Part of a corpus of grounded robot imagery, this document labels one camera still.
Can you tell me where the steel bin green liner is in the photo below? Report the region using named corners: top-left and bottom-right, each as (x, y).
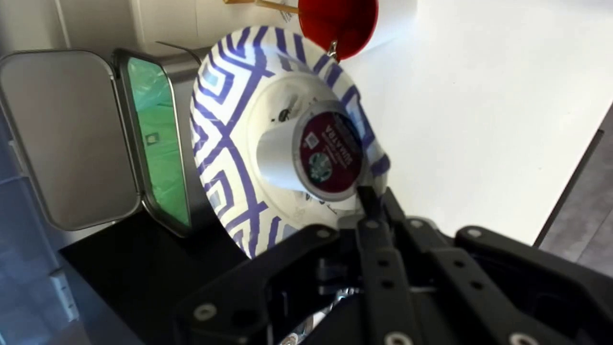
top-left (0, 42), bottom-right (215, 238)

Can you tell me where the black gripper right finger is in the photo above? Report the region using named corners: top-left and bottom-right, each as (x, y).
top-left (383, 190), bottom-right (613, 345)

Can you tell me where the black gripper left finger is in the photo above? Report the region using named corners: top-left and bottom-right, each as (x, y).
top-left (357, 186), bottom-right (414, 345)

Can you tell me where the blue patterned paper bowl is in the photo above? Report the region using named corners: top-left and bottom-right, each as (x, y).
top-left (190, 25), bottom-right (391, 257)

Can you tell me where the red round cup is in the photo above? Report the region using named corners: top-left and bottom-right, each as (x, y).
top-left (299, 0), bottom-right (380, 59)

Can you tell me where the Starbucks coffee pod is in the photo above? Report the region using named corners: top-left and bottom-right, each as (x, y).
top-left (257, 101), bottom-right (366, 201)

